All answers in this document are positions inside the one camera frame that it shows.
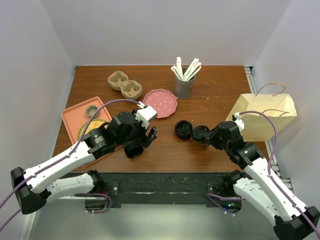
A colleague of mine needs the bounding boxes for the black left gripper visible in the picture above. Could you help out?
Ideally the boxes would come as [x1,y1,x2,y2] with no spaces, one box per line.
[116,109,157,148]

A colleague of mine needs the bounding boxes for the black takeout coffee cup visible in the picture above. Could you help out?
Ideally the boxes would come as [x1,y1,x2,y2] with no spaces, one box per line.
[198,140,211,147]

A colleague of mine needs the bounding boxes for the stack of black cups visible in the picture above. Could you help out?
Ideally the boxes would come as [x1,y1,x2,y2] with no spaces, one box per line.
[124,141,144,159]

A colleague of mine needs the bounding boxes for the black coffee cup lid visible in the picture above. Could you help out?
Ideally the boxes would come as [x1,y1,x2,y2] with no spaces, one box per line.
[191,125,210,142]

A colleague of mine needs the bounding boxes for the beige cardboard cup carrier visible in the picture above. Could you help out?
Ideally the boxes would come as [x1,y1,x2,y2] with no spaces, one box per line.
[107,71,143,100]

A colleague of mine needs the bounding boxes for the beige paper takeout bag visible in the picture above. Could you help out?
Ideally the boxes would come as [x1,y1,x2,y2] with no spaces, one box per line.
[226,90,297,142]

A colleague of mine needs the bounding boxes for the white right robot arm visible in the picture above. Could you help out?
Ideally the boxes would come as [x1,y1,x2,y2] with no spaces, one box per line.
[203,119,320,240]

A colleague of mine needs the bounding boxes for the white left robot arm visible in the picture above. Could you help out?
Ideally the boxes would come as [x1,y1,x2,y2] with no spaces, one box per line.
[10,109,157,215]

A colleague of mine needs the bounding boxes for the yellow green woven coaster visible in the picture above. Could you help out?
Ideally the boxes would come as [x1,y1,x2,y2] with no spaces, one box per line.
[77,118,109,140]

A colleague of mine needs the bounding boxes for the small grey woven coaster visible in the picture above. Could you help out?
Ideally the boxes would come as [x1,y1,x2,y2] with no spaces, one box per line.
[85,105,100,119]

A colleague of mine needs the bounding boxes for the pink polka dot plate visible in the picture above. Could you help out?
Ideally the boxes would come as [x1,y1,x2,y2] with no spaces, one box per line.
[142,89,178,119]

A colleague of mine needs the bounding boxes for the salmon pink tray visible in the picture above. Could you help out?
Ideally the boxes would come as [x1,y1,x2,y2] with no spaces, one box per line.
[60,96,125,168]

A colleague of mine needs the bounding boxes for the grey straw holder cup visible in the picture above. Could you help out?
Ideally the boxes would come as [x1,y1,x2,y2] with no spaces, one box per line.
[174,75,196,99]

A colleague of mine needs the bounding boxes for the white paper straw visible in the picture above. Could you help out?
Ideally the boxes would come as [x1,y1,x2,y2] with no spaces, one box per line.
[176,57,185,81]
[170,65,184,81]
[183,58,202,82]

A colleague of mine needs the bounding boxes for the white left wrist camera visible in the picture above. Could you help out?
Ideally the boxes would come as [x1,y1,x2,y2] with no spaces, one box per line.
[135,101,158,129]

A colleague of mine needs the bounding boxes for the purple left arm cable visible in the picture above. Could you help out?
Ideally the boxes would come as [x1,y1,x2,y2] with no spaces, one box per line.
[0,99,145,233]

